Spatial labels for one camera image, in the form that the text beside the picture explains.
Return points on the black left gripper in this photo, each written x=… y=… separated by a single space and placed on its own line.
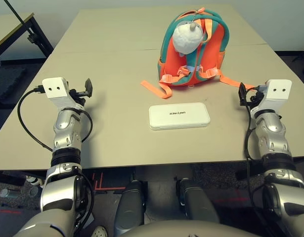
x=77 y=96

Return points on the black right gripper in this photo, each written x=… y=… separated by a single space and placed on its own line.
x=253 y=96

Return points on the orange and teal backpack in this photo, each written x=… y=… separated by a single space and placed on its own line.
x=211 y=49

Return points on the white pencil case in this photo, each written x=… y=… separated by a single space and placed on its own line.
x=179 y=121

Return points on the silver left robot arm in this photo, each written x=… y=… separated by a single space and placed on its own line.
x=67 y=138

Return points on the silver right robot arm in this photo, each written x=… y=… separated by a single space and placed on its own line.
x=273 y=138

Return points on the grey white plush toy pendant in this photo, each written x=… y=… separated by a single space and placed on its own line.
x=186 y=39

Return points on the dark floor mat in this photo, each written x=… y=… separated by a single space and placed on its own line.
x=8 y=84

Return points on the black framed side table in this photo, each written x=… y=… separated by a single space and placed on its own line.
x=8 y=27

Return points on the thin dark pole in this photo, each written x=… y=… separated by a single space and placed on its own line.
x=14 y=13

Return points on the white floor object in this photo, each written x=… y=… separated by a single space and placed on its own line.
x=35 y=181

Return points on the grey right robot leg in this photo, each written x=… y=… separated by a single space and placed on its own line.
x=198 y=202

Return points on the grey robot leg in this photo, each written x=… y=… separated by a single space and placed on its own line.
x=129 y=207
x=198 y=202

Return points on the grey left robot leg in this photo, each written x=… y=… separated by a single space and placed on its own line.
x=129 y=207

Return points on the grey floor cylinder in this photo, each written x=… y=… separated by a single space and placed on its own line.
x=8 y=193

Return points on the white perforated shoe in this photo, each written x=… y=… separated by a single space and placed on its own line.
x=99 y=232

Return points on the grey robot torso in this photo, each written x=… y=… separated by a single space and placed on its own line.
x=191 y=230

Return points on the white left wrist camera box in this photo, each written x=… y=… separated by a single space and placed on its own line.
x=55 y=91

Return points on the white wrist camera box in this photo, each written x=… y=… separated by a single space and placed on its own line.
x=277 y=91
x=55 y=91

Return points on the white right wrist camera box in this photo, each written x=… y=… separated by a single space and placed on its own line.
x=277 y=91

